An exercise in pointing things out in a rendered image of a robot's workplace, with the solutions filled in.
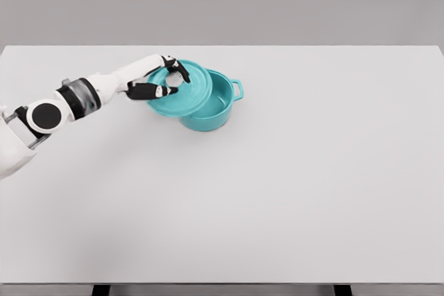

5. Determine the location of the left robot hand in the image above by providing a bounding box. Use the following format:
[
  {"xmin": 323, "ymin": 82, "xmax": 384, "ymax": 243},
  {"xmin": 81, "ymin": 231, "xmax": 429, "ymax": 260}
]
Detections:
[{"xmin": 118, "ymin": 54, "xmax": 191, "ymax": 101}]

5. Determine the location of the teal pot lid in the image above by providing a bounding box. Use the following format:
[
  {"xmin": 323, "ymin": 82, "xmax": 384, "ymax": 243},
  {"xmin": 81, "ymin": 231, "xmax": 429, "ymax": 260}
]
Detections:
[{"xmin": 144, "ymin": 59, "xmax": 213, "ymax": 117}]

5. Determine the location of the teal pot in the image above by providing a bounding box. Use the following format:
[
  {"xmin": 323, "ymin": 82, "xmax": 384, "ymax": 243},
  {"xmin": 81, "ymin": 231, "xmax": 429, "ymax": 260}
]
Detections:
[{"xmin": 178, "ymin": 70, "xmax": 244, "ymax": 132}]

